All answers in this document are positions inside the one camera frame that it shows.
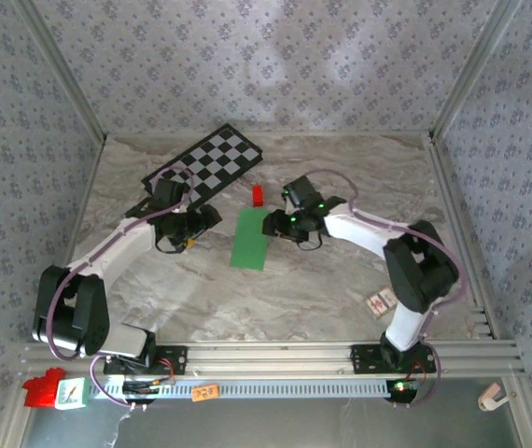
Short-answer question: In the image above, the black and grey chessboard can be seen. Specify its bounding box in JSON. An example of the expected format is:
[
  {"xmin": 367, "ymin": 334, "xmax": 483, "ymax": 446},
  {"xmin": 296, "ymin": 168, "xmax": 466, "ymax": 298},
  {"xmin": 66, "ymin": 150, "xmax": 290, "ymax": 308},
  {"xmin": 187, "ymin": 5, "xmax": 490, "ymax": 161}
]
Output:
[{"xmin": 140, "ymin": 122, "xmax": 265, "ymax": 211}]

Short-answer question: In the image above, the small patterned card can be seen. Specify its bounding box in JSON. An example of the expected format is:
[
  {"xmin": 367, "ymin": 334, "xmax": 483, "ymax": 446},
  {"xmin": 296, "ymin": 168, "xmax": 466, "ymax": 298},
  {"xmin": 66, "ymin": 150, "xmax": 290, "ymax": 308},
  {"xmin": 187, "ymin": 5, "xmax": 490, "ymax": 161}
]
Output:
[{"xmin": 363, "ymin": 287, "xmax": 399, "ymax": 320}]

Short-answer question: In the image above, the orange tag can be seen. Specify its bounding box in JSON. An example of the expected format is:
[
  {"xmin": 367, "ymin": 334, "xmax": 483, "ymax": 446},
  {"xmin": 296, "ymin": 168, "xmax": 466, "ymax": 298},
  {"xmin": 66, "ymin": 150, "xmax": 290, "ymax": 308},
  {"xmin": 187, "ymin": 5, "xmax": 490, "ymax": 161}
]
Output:
[{"xmin": 190, "ymin": 383, "xmax": 221, "ymax": 403}]

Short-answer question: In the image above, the white and green clock cube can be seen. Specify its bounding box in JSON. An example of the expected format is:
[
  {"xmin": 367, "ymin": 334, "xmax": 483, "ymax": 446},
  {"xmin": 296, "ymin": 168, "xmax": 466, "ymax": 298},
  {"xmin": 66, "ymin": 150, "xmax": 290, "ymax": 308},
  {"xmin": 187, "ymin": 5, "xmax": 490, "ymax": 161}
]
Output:
[{"xmin": 54, "ymin": 376, "xmax": 88, "ymax": 411}]

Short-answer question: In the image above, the grey metal panel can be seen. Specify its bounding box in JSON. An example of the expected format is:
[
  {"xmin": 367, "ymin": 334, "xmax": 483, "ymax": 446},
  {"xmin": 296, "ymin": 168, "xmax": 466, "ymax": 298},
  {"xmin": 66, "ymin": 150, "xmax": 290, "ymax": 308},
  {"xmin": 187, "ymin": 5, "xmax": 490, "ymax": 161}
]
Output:
[{"xmin": 22, "ymin": 399, "xmax": 528, "ymax": 448}]

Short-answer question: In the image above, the red clamp object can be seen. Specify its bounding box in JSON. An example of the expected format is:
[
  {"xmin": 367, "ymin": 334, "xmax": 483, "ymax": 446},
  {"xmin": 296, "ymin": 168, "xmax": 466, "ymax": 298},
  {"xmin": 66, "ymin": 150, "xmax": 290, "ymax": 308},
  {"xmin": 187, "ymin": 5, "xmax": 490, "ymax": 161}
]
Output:
[{"xmin": 21, "ymin": 367, "xmax": 67, "ymax": 409}]

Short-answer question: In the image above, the white plastic hook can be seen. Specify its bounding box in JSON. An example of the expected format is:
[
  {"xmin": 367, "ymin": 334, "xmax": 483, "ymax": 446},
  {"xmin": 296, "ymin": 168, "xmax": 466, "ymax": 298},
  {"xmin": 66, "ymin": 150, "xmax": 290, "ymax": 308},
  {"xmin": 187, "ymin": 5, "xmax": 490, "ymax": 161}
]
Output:
[{"xmin": 477, "ymin": 382, "xmax": 511, "ymax": 412}]

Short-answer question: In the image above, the thin black left wrist cable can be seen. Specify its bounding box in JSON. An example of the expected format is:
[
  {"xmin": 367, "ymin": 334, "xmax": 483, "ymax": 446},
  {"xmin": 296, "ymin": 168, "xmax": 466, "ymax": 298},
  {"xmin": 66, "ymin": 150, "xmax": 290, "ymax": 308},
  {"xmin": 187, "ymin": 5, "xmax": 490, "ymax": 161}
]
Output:
[{"xmin": 153, "ymin": 232, "xmax": 189, "ymax": 256}]

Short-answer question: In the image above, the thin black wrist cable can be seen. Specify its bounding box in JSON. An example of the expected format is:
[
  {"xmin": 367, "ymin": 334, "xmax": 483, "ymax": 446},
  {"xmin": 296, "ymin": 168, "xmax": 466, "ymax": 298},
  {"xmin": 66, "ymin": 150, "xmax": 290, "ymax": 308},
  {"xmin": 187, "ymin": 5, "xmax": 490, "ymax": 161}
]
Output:
[
  {"xmin": 288, "ymin": 231, "xmax": 323, "ymax": 252},
  {"xmin": 153, "ymin": 232, "xmax": 189, "ymax": 256}
]

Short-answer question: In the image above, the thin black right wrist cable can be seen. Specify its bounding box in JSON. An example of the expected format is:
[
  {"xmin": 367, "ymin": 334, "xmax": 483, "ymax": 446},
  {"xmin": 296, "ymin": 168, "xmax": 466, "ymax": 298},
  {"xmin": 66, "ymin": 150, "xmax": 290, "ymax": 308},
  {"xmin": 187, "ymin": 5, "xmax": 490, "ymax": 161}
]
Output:
[{"xmin": 288, "ymin": 231, "xmax": 323, "ymax": 252}]

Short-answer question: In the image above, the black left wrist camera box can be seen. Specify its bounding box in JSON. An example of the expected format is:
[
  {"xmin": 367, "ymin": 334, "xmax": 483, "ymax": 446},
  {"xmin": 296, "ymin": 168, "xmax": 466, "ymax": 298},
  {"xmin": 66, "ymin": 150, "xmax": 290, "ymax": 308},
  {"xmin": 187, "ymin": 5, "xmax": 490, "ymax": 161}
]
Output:
[{"xmin": 152, "ymin": 178, "xmax": 188, "ymax": 211}]

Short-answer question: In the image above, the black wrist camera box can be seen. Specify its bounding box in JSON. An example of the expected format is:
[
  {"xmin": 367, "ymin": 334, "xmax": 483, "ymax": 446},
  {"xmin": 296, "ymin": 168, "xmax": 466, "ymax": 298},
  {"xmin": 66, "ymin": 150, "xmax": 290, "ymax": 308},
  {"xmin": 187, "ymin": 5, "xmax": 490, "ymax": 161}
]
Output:
[
  {"xmin": 283, "ymin": 175, "xmax": 323, "ymax": 209},
  {"xmin": 152, "ymin": 178, "xmax": 188, "ymax": 211}
]

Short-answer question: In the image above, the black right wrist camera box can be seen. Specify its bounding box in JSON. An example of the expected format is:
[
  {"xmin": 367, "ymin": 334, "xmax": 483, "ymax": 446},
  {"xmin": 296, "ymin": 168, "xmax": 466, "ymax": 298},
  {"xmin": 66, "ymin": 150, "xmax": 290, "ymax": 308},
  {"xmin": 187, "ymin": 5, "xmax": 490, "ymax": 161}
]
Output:
[{"xmin": 283, "ymin": 175, "xmax": 323, "ymax": 209}]

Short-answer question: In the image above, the aluminium frame rail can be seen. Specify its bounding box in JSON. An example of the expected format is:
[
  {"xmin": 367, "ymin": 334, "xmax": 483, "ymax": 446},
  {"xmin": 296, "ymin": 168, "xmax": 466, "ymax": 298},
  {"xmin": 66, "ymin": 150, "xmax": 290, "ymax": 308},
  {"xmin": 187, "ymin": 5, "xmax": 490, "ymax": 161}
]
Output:
[
  {"xmin": 39, "ymin": 134, "xmax": 106, "ymax": 344},
  {"xmin": 19, "ymin": 340, "xmax": 526, "ymax": 378},
  {"xmin": 422, "ymin": 133, "xmax": 503, "ymax": 341}
]

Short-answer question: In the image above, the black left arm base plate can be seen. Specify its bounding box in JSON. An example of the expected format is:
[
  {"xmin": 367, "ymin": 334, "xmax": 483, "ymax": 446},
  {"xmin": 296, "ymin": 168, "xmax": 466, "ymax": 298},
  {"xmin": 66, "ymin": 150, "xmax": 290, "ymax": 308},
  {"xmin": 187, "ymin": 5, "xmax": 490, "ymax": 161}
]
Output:
[{"xmin": 103, "ymin": 344, "xmax": 189, "ymax": 376}]

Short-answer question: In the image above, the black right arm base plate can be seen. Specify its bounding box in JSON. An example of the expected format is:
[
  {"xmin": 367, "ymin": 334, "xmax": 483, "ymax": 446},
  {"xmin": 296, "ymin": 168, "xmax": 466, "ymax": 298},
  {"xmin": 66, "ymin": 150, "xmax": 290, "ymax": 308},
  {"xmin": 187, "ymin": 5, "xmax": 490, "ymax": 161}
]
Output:
[{"xmin": 350, "ymin": 343, "xmax": 437, "ymax": 375}]

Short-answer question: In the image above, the slotted grey cable tray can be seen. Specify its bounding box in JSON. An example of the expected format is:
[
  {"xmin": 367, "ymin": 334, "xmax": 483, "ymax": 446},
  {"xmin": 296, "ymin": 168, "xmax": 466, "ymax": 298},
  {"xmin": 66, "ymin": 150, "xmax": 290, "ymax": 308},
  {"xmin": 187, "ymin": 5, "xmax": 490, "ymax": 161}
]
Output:
[{"xmin": 89, "ymin": 377, "xmax": 398, "ymax": 400}]

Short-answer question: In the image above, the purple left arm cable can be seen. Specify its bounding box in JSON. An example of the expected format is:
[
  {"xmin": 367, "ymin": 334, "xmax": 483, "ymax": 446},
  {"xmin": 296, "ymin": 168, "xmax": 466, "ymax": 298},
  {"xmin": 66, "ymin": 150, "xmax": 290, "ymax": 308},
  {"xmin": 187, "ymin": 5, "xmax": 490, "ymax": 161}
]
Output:
[{"xmin": 44, "ymin": 165, "xmax": 196, "ymax": 412}]

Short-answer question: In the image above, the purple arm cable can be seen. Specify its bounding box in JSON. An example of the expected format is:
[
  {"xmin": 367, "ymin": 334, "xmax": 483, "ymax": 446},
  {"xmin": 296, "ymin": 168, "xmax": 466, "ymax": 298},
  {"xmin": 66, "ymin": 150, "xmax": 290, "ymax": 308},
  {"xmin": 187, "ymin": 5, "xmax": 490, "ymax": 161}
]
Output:
[
  {"xmin": 44, "ymin": 165, "xmax": 196, "ymax": 412},
  {"xmin": 301, "ymin": 168, "xmax": 469, "ymax": 411}
]

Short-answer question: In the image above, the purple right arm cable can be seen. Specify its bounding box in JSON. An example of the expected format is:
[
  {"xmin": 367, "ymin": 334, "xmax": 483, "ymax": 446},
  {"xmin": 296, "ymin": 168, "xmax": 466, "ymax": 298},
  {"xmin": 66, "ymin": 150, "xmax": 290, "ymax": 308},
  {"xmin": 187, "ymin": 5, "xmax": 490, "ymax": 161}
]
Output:
[{"xmin": 301, "ymin": 168, "xmax": 469, "ymax": 411}]

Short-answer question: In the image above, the aluminium frame post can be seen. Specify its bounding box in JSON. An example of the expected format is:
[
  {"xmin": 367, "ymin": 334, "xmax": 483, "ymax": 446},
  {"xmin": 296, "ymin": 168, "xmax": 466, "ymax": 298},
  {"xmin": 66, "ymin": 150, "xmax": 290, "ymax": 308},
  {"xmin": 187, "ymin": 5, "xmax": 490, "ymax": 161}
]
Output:
[
  {"xmin": 13, "ymin": 0, "xmax": 107, "ymax": 144},
  {"xmin": 427, "ymin": 0, "xmax": 526, "ymax": 144},
  {"xmin": 503, "ymin": 375, "xmax": 532, "ymax": 448},
  {"xmin": 0, "ymin": 377, "xmax": 36, "ymax": 448}
]

